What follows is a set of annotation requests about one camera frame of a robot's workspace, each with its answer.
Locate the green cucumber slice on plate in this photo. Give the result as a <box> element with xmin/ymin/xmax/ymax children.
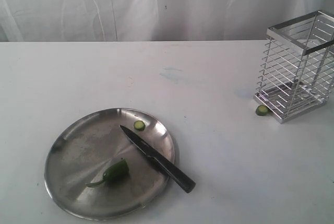
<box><xmin>134</xmin><ymin>120</ymin><xmax>146</xmax><ymax>131</ymax></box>

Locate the round steel plate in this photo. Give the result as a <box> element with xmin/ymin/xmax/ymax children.
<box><xmin>44</xmin><ymin>108</ymin><xmax>176</xmax><ymax>220</ymax></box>

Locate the black handled knife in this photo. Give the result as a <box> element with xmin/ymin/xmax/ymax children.
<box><xmin>120</xmin><ymin>125</ymin><xmax>196</xmax><ymax>193</ymax></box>

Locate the green chili pepper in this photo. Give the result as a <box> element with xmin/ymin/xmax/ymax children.
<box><xmin>86</xmin><ymin>159</ymin><xmax>129</xmax><ymax>188</ymax></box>

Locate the chrome wire utensil holder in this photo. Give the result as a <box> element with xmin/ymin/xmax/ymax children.
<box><xmin>254</xmin><ymin>10</ymin><xmax>333</xmax><ymax>123</ymax></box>

